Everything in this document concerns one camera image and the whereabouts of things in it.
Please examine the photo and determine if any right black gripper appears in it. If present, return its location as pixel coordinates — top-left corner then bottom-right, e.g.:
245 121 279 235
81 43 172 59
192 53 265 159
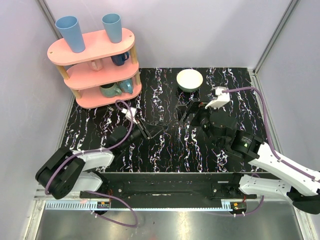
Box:
174 97 223 148

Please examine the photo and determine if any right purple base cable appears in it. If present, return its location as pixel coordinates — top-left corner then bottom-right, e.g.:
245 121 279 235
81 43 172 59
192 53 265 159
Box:
207 194 266 217

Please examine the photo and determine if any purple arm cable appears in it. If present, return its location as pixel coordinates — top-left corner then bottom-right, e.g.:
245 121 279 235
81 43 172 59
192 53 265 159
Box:
44 99 134 196
221 86 320 182

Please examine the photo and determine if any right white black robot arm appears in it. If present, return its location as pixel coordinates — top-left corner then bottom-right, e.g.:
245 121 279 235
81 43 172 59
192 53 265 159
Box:
175 101 320 215

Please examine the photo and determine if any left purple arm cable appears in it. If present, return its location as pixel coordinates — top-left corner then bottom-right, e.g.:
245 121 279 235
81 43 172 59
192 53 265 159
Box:
44 99 134 196

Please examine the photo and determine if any pink three-tier shelf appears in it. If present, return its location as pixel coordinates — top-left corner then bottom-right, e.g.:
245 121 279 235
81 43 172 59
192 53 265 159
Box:
47 28 142 109

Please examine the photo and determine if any left light blue tumbler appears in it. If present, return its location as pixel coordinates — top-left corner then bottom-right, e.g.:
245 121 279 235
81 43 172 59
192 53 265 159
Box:
55 15 86 53

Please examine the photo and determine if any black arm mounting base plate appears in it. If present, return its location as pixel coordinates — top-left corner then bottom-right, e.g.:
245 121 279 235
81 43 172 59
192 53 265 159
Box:
96 172 257 200

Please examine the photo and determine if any light blue butterfly mug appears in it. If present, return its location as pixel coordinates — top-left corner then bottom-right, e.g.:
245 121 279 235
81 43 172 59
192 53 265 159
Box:
118 78 134 94

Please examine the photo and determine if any right light blue tumbler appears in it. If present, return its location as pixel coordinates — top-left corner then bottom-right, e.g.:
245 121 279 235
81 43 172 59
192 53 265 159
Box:
102 13 123 44

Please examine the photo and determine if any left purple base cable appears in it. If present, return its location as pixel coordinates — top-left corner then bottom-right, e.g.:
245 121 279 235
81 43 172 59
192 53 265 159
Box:
84 190 139 228

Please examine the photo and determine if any green glazed mug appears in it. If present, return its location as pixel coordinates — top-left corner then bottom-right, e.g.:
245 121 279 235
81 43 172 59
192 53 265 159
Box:
99 82 123 98

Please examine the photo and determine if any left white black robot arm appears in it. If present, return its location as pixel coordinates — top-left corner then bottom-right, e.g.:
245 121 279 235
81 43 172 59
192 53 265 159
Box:
35 119 168 200

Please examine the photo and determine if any slotted white cable duct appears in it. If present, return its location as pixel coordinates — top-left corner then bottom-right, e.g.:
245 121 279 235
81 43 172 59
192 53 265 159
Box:
45 200 232 212

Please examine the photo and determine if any cream white bowl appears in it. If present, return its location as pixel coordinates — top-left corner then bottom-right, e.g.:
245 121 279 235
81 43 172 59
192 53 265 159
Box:
176 69 203 93

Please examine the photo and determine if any pink mug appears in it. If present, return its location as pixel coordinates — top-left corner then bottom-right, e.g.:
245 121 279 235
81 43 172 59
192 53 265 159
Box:
89 59 104 72

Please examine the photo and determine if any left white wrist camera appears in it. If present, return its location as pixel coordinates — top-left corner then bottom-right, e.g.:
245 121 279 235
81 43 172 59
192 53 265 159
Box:
121 107 137 124

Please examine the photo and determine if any light blue tumbler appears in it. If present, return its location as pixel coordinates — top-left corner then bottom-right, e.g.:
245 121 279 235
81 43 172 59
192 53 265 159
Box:
102 13 123 44
55 15 86 53

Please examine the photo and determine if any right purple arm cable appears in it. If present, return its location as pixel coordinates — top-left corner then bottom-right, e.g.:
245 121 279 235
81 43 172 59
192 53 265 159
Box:
221 86 320 182

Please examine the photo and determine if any black marble pattern mat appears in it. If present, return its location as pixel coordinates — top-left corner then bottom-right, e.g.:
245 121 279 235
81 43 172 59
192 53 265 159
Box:
61 67 259 173

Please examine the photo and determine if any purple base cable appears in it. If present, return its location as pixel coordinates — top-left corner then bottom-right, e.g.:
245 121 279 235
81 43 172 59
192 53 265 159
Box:
207 194 266 217
84 190 139 228

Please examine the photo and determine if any dark blue mug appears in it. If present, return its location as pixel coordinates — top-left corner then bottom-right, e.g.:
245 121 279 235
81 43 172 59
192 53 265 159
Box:
111 51 130 66

